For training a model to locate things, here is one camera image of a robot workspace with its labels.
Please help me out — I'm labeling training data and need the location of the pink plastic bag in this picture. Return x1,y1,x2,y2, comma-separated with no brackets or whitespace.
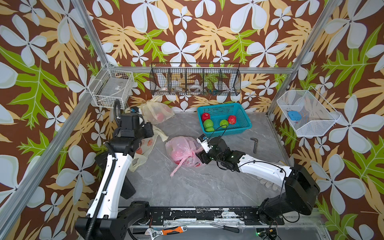
166,136,203,178

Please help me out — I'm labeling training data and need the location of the green cabbage toy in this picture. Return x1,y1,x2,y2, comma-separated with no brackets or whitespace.
203,119,214,129

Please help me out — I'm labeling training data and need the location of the white wire basket right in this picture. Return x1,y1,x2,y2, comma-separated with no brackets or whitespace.
277,87,341,138

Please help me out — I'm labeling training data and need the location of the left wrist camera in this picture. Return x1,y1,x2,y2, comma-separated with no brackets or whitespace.
130,107,143,115

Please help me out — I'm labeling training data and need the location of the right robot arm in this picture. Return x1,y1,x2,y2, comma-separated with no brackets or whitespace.
196,135,320,225

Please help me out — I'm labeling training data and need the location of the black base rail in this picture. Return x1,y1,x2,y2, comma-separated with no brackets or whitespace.
136,206,285,227

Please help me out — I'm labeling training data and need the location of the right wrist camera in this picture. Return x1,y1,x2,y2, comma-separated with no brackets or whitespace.
197,134,212,154

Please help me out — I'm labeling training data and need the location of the red apple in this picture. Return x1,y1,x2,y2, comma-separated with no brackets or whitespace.
201,113,211,123

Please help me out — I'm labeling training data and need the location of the red fruit toy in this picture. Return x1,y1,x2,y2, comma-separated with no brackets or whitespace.
228,115,237,125

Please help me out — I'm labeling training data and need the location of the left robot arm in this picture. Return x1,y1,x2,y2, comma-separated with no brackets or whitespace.
75,100,154,240

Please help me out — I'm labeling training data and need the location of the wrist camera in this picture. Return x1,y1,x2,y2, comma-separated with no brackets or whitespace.
130,107,143,115
197,134,212,154

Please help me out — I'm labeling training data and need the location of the green apple toy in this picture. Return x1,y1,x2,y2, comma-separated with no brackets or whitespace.
220,120,230,129

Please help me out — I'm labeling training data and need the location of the yellow plastic bag with fruit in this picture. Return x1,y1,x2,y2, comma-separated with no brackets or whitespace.
129,126,169,172

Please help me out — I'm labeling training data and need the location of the black wire basket rear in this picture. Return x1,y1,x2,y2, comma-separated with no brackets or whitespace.
149,62,242,96

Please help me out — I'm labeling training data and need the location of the white wire basket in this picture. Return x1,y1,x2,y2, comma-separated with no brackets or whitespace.
277,87,341,138
88,64,135,110

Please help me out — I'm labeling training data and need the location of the orange adjustable wrench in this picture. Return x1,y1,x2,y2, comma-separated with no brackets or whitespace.
145,226,188,240

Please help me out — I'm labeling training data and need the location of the teal plastic basket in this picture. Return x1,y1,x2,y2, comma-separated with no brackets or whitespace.
197,103,252,138

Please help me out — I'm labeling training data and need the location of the white work glove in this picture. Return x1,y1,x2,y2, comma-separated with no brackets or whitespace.
257,163,291,191

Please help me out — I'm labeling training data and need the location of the pale yellow bag at back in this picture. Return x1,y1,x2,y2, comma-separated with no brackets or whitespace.
124,96,175,125

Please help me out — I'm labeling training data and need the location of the black handled screwdriver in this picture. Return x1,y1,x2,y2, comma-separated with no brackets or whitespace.
211,224,240,234

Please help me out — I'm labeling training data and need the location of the small green fruit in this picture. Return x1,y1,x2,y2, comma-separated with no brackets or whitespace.
205,127,215,133

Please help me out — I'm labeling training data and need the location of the blue object in basket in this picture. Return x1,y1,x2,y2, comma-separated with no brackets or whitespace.
288,111,302,122

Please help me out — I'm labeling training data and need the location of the white wire basket left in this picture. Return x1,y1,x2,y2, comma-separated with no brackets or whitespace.
88,64,135,110

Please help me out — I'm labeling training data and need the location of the grey allen key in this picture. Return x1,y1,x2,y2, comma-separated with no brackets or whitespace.
250,138,259,154

